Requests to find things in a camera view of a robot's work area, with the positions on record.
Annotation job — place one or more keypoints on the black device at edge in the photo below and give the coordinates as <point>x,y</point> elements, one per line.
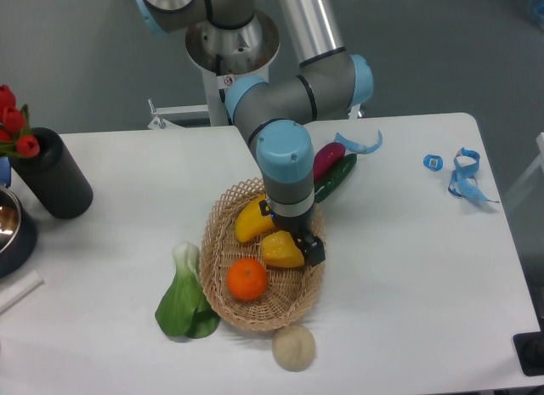
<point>529,348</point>

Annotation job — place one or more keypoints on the beige steamed bun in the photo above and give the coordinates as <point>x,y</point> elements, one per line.
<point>294,348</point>

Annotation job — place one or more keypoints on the green bok choy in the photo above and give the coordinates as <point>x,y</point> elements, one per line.
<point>184,310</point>

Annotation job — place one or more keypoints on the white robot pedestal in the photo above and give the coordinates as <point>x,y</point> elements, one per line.
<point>235,63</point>

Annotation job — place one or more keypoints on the black cylindrical vase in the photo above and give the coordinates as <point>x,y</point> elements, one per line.
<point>54,177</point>

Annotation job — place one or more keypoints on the white flat stick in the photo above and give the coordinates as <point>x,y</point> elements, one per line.
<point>17,286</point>

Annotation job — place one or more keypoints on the small blue tag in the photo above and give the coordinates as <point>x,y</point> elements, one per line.
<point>433,162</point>

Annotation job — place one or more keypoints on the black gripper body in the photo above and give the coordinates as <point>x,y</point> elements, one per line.
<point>298,226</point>

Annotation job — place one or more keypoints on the blue curled tape strip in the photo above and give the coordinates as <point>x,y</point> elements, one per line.
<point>358,148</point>

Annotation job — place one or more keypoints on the white frame at right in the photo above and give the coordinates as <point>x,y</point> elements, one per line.
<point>526,182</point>

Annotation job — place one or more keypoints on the purple sweet potato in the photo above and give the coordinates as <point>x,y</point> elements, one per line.
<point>326,158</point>

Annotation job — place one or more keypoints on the dark metal bowl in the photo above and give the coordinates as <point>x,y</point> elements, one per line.
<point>18,233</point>

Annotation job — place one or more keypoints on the red tulip bouquet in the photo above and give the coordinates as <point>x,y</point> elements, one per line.
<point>17,139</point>

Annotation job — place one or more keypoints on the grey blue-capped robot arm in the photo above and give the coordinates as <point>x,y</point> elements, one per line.
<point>282,148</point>

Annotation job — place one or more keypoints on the yellow mango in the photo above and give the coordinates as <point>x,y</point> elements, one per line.
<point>250,223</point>

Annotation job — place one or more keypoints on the blue tangled ribbon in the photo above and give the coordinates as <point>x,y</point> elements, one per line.
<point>463,183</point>

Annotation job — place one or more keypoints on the orange mandarin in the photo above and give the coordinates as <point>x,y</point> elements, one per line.
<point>247,279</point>

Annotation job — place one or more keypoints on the green cucumber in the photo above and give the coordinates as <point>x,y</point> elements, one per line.
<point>334,177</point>

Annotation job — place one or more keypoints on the yellow bell pepper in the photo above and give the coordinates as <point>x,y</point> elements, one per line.
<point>279,250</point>

